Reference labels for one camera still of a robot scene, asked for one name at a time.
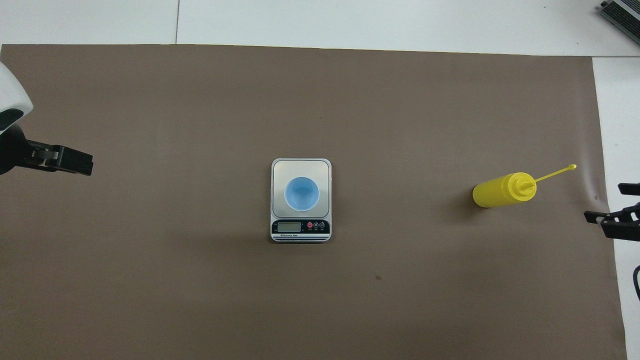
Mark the yellow squeeze bottle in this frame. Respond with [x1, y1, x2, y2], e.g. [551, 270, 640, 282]
[472, 164, 577, 209]

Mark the silver digital kitchen scale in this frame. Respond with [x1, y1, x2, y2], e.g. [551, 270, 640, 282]
[270, 158, 332, 244]

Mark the grey ribbed metal device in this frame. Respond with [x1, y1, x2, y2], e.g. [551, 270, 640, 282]
[600, 0, 640, 47]

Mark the light blue plastic cup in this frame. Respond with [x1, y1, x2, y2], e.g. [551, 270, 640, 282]
[284, 176, 321, 212]

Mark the brown paper table mat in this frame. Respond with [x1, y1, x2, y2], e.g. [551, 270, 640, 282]
[0, 44, 628, 360]

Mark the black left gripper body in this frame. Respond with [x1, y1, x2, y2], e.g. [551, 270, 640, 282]
[0, 123, 53, 176]

